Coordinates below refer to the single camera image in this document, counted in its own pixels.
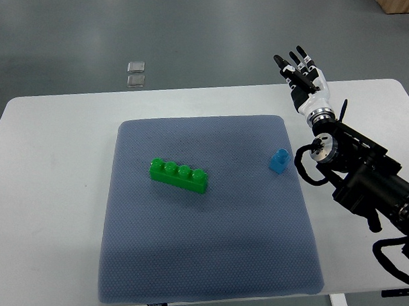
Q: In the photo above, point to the small blue block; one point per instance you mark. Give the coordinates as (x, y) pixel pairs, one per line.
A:
(279, 161)

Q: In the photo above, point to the blue-grey fabric mat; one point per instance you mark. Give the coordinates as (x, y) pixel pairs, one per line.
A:
(248, 235)

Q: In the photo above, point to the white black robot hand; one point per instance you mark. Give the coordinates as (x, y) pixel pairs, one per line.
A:
(309, 90)

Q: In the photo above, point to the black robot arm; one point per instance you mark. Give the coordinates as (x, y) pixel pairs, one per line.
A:
(365, 178)

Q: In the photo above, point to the upper metal floor plate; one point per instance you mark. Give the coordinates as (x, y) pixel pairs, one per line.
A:
(136, 66)

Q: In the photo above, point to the wooden furniture corner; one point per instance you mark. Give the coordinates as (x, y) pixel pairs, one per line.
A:
(394, 6)

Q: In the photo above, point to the long green block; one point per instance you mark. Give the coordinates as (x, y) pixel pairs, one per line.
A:
(183, 176)

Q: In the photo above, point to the black table control panel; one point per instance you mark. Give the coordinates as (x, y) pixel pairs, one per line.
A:
(395, 293)

